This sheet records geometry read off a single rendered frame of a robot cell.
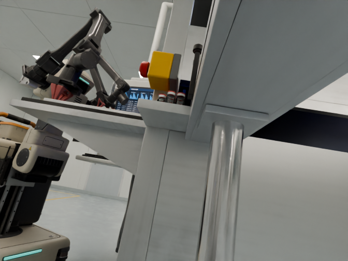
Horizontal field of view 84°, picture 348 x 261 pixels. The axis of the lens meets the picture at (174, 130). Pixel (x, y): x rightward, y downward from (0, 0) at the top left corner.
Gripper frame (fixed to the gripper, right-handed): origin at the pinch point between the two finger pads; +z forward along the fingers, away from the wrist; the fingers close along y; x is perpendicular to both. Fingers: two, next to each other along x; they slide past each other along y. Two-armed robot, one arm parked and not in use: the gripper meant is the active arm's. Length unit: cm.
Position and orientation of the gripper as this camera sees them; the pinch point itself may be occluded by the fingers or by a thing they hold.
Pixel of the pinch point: (54, 105)
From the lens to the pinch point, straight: 78.7
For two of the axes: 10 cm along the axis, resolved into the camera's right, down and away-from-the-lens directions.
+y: 9.4, 3.0, -1.4
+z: -3.3, 9.1, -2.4
